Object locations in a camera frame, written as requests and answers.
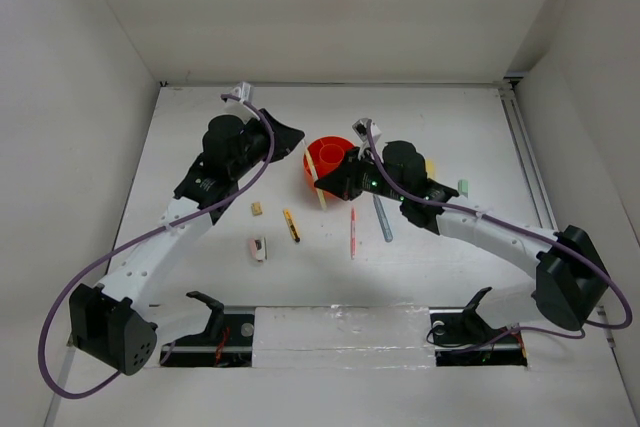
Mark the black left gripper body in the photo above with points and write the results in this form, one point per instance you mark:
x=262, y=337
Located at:
x=257, y=143

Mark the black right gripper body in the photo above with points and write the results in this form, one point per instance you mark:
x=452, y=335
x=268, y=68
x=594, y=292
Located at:
x=374, y=182

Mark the thin yellow highlighter pen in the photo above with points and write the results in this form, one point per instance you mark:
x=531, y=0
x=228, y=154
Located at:
x=314, y=177

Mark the green pastel highlighter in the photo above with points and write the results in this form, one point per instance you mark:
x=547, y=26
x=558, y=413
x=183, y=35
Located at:
x=463, y=187

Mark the blue grey marker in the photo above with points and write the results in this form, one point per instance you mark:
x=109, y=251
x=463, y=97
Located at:
x=382, y=218

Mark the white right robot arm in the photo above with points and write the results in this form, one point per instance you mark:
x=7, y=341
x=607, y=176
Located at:
x=567, y=275

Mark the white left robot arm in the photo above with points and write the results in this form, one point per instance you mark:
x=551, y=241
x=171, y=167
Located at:
x=111, y=321

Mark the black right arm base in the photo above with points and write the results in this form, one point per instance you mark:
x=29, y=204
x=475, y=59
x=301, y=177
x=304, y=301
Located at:
x=463, y=338

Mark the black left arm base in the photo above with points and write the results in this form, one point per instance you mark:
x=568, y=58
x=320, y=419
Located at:
x=224, y=341

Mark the thick yellow highlighter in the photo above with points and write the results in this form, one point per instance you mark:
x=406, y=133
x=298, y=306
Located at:
x=430, y=168

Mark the pink pen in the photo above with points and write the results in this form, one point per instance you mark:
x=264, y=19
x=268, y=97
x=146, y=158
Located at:
x=353, y=233

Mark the orange round divided container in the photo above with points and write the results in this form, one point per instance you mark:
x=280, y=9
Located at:
x=326, y=154

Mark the small tan eraser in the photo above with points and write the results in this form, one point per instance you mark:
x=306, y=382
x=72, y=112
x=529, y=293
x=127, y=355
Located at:
x=256, y=209

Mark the yellow black utility knife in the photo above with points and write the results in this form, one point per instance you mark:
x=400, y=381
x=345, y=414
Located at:
x=291, y=226

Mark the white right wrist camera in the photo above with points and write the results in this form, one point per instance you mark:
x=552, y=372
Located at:
x=367, y=131

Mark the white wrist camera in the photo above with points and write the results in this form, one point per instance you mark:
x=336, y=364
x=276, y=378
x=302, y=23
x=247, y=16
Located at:
x=241, y=93
x=367, y=131

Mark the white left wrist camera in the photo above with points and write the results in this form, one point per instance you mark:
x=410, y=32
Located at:
x=241, y=93

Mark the aluminium side rail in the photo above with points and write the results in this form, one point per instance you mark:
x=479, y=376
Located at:
x=525, y=153

